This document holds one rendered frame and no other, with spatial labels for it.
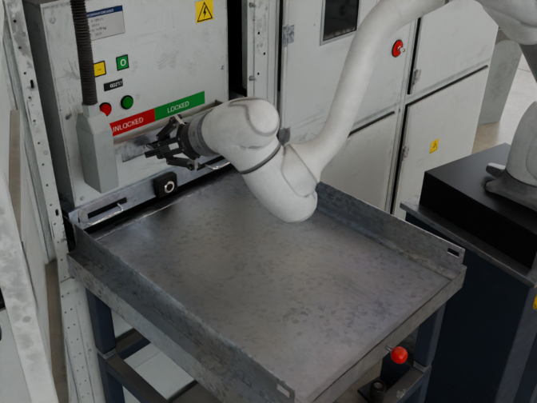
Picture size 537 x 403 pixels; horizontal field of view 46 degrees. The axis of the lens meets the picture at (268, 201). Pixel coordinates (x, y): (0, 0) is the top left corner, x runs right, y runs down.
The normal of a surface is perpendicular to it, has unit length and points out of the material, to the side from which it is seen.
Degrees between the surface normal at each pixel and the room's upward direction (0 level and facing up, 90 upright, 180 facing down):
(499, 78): 93
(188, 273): 0
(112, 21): 90
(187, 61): 90
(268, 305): 0
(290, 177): 69
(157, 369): 90
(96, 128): 61
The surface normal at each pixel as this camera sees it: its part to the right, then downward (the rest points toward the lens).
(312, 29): 0.72, 0.38
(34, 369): 0.32, 0.51
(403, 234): -0.69, 0.37
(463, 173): 0.07, -0.84
